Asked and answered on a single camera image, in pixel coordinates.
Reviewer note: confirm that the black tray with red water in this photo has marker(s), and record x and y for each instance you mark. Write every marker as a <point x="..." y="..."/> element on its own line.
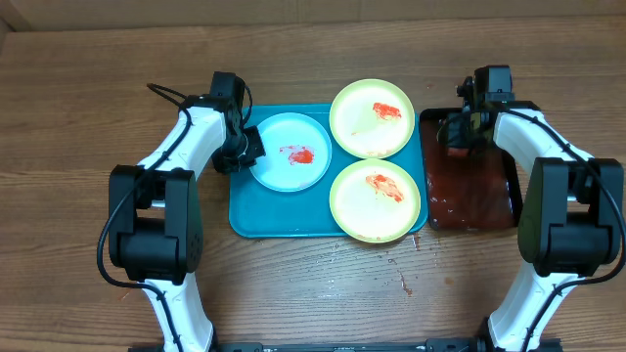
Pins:
<point x="479" y="192"/>

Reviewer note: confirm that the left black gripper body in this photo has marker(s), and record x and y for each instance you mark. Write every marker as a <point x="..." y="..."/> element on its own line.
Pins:
<point x="241" y="152"/>

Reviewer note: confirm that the teal plastic tray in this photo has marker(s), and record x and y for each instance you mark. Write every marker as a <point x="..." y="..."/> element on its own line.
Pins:
<point x="256" y="212"/>

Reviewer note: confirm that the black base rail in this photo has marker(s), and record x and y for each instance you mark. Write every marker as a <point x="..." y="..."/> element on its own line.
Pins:
<point x="431" y="345"/>

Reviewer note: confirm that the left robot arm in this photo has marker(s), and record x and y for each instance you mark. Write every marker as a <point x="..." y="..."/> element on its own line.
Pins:
<point x="152" y="239"/>

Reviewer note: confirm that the light blue plate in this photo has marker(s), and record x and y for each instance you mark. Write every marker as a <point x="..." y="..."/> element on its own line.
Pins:
<point x="298" y="152"/>

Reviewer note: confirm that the yellow-green plate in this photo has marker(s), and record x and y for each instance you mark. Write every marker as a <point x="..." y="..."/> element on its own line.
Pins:
<point x="372" y="118"/>
<point x="375" y="201"/>

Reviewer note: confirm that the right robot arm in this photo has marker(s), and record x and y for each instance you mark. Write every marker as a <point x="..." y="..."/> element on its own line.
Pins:
<point x="571" y="230"/>

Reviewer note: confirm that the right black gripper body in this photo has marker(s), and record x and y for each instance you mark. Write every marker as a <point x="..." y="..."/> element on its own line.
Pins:
<point x="463" y="134"/>

